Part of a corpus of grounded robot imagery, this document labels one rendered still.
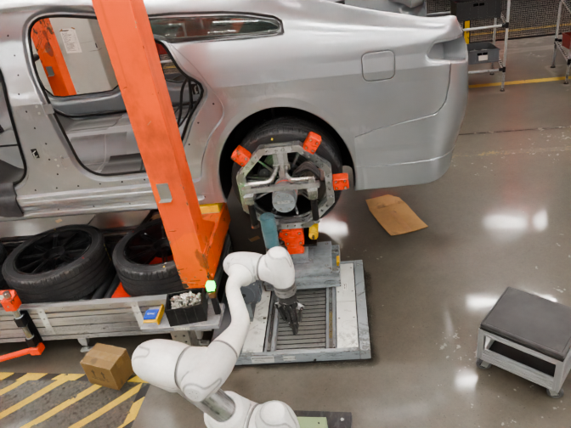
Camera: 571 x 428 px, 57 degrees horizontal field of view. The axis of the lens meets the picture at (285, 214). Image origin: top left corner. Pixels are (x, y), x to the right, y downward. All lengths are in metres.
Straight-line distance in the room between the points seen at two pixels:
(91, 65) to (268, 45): 4.85
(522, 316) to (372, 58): 1.50
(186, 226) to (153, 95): 0.69
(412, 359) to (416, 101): 1.41
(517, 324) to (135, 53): 2.17
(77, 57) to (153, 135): 5.05
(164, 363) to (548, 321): 1.91
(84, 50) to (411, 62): 5.28
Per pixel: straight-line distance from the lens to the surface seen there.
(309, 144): 2.86
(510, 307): 2.93
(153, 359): 1.71
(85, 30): 7.33
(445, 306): 3.40
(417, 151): 3.03
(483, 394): 2.97
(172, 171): 2.56
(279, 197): 2.86
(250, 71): 2.84
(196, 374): 1.61
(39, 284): 3.57
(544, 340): 2.80
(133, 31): 2.37
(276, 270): 1.98
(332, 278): 3.38
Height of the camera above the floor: 2.29
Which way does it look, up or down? 31 degrees down
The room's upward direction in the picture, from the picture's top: 10 degrees counter-clockwise
